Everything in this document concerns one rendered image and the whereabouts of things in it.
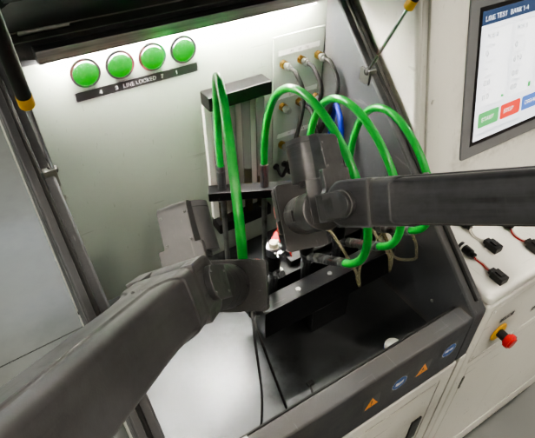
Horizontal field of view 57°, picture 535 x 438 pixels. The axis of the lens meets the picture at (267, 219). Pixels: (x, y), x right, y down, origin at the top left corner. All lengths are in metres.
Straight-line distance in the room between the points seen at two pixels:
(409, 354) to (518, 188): 0.55
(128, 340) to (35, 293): 2.18
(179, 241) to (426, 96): 0.67
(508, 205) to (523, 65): 0.79
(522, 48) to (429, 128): 0.29
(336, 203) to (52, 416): 0.41
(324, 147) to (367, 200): 0.11
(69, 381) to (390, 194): 0.39
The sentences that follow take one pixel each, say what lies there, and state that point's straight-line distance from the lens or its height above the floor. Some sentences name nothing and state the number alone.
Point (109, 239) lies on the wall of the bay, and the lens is 1.12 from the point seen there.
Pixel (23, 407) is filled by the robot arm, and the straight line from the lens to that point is 0.26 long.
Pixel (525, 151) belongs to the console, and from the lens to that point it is 1.40.
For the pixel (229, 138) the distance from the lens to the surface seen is 0.67.
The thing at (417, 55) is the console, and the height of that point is 1.36.
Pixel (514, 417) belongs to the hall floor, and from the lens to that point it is 2.16.
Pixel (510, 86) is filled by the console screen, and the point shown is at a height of 1.24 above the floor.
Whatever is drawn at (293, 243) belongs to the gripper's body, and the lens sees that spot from 0.74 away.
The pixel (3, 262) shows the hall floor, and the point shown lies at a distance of 2.72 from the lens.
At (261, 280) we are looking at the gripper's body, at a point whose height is 1.28.
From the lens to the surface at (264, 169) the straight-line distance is 1.03.
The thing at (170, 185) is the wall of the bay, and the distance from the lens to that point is 1.10.
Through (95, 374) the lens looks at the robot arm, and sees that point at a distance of 0.30.
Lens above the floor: 1.75
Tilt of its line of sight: 42 degrees down
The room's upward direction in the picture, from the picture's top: straight up
